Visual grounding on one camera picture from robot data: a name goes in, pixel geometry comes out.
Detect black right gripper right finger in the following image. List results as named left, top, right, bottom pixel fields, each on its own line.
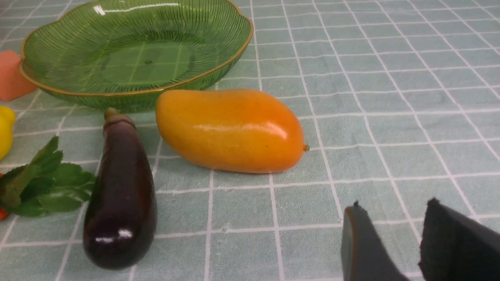
left=418, top=198, right=500, bottom=281

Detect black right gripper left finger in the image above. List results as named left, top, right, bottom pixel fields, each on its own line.
left=341, top=201, right=408, bottom=281

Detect orange yellow plastic mango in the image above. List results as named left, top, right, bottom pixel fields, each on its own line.
left=155, top=89, right=309, bottom=174

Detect dark purple plastic eggplant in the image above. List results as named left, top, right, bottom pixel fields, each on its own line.
left=82, top=107, right=157, bottom=270

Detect orange plastic carrot with leaves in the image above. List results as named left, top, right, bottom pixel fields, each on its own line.
left=0, top=136, right=95, bottom=217

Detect yellow plastic lemon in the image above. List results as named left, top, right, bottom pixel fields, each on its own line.
left=0, top=106, right=16, bottom=160

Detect green glass leaf plate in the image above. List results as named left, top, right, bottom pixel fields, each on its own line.
left=19, top=0, right=254, bottom=112

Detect salmon pink foam cube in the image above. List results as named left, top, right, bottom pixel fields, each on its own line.
left=0, top=50, right=37, bottom=103

